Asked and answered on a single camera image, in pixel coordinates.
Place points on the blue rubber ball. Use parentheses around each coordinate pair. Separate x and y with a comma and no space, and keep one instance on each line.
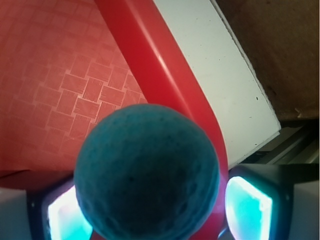
(146,172)

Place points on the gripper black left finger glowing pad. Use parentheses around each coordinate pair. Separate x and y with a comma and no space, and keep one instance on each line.
(50,214)

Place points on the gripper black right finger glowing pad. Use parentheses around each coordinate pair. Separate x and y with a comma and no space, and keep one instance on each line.
(273,201)

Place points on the red plastic tray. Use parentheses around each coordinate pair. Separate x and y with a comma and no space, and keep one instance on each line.
(67,64)

